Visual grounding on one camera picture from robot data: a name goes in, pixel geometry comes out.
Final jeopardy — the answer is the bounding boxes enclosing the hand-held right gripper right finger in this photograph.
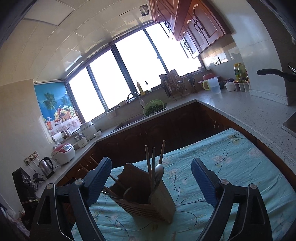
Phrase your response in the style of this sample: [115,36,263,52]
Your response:
[191,158,273,241]

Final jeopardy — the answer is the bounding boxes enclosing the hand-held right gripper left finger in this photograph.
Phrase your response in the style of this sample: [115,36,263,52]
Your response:
[30,157,112,241]

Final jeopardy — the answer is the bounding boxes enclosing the brown bamboo chopstick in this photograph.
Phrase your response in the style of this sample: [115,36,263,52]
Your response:
[151,147,156,188]
[145,145,152,186]
[158,140,166,165]
[109,175,126,191]

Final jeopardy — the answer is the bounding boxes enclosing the metal chopstick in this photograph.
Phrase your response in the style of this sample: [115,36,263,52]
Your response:
[101,190,121,200]

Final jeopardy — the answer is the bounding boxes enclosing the metal spoon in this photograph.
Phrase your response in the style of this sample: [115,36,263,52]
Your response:
[153,163,165,186]

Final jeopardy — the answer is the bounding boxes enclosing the wooden utensil holder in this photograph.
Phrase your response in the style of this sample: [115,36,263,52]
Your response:
[105,162,176,223]

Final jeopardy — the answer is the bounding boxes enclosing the floral teal tablecloth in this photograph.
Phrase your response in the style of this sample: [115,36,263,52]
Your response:
[70,127,296,241]

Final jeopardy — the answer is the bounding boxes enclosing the small white steamer pot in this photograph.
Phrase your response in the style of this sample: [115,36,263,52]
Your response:
[74,134,89,149]

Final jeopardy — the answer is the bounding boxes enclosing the white pink rice cooker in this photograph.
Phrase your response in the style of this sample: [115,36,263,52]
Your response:
[51,143,76,166]

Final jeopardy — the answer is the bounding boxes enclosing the tall white rice cooker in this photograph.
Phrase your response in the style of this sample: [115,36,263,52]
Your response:
[80,121,97,141]

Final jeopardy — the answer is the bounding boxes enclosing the steel electric kettle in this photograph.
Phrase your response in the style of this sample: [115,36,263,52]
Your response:
[38,157,55,179]

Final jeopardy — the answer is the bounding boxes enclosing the steel kitchen sink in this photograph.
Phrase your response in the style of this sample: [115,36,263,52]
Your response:
[110,109,168,133]

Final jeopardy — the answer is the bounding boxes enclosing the small black tripod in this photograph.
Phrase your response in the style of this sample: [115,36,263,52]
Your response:
[32,173,45,189]

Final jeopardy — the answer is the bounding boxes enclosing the wooden base cabinets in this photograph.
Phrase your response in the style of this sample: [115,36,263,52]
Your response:
[58,102,296,186]

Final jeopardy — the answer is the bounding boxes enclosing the black appliance box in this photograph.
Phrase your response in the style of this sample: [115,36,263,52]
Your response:
[12,167,41,231]

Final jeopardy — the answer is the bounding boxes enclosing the curved sink faucet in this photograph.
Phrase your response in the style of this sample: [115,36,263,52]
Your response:
[127,92,145,110]

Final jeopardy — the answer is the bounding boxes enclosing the green colander with vegetables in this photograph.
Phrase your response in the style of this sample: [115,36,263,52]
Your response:
[143,100,167,117]

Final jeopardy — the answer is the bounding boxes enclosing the dish drying rack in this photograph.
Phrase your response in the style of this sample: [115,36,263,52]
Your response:
[158,70,191,99]

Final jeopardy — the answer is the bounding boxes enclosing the gas stove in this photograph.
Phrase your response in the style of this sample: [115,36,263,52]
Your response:
[281,113,296,137]

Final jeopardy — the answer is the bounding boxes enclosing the large kitchen window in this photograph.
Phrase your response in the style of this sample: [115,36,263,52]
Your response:
[65,23,201,121]

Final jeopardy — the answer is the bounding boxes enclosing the black wok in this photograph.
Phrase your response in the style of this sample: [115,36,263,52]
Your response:
[256,68,296,82]

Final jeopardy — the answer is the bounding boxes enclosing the wall power outlet strip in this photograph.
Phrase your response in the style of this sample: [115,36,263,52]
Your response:
[23,151,38,165]

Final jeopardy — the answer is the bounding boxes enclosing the beach fruit wall poster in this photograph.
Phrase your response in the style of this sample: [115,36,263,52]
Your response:
[33,82,81,139]

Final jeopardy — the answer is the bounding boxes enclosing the clear pitcher green handle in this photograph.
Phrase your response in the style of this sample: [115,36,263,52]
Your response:
[202,76,222,95]

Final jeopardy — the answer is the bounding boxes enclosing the wooden wall cabinets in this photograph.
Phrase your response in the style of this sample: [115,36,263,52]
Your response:
[148,0,232,59]

